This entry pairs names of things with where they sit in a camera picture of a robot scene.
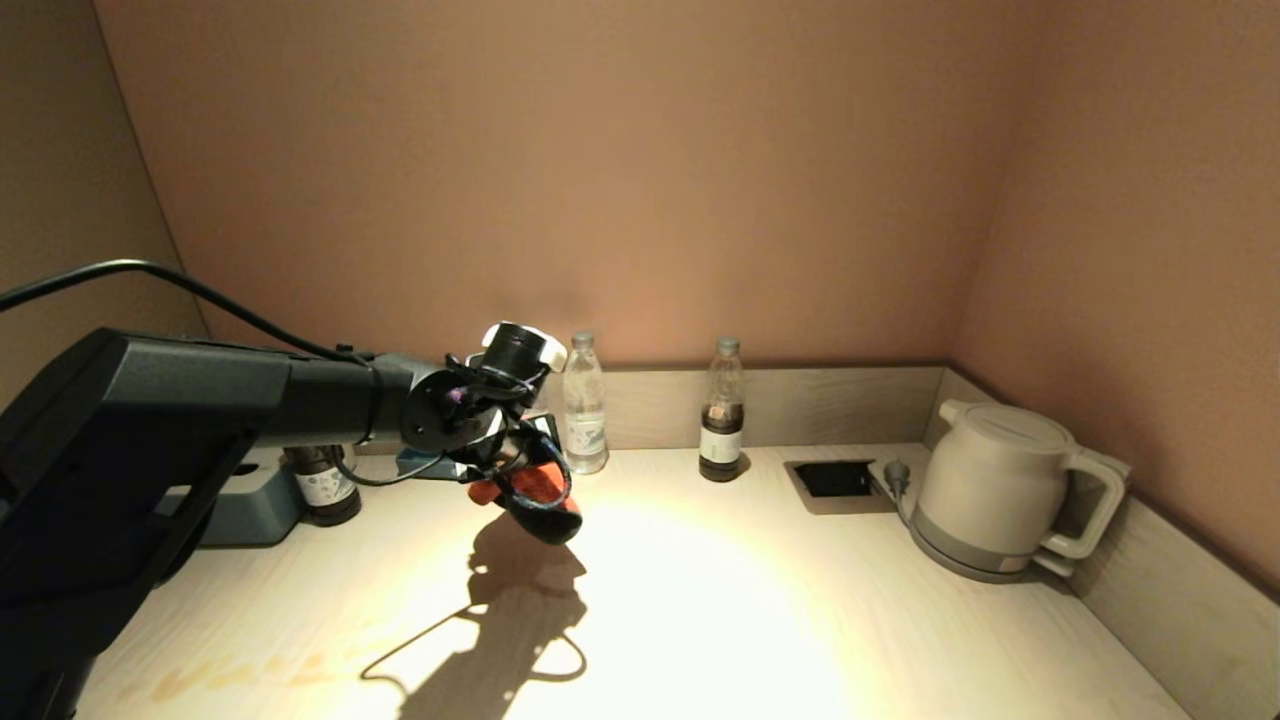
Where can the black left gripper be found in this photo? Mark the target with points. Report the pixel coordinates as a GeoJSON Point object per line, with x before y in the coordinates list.
{"type": "Point", "coordinates": [450, 415]}

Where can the orange microfibre cloth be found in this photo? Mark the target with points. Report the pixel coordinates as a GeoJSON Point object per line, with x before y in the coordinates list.
{"type": "Point", "coordinates": [535, 485]}

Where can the small blue tray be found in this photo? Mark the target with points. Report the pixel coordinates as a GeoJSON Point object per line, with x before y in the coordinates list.
{"type": "Point", "coordinates": [420, 465]}

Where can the clear water bottle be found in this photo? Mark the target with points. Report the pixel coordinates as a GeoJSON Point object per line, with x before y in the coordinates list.
{"type": "Point", "coordinates": [586, 420]}

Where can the large dark drink bottle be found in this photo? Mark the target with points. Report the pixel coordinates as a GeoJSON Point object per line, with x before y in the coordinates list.
{"type": "Point", "coordinates": [325, 490]}

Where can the blue tissue box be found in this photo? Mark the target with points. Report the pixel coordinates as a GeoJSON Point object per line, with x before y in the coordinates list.
{"type": "Point", "coordinates": [260, 510]}

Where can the small dark drink bottle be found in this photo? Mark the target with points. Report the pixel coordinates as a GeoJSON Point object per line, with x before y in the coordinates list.
{"type": "Point", "coordinates": [722, 438]}

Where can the recessed black socket box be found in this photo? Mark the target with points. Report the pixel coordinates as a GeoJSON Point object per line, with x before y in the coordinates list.
{"type": "Point", "coordinates": [838, 482]}

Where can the grey power plug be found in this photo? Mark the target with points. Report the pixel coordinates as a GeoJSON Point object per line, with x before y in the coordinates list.
{"type": "Point", "coordinates": [897, 477]}

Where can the grey kettle base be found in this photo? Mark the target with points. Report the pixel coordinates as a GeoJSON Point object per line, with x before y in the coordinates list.
{"type": "Point", "coordinates": [950, 560]}

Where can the white electric kettle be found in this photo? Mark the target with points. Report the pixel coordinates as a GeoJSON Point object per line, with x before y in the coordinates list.
{"type": "Point", "coordinates": [990, 480]}

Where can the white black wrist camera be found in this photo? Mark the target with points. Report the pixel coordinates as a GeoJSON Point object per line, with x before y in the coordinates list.
{"type": "Point", "coordinates": [520, 350]}

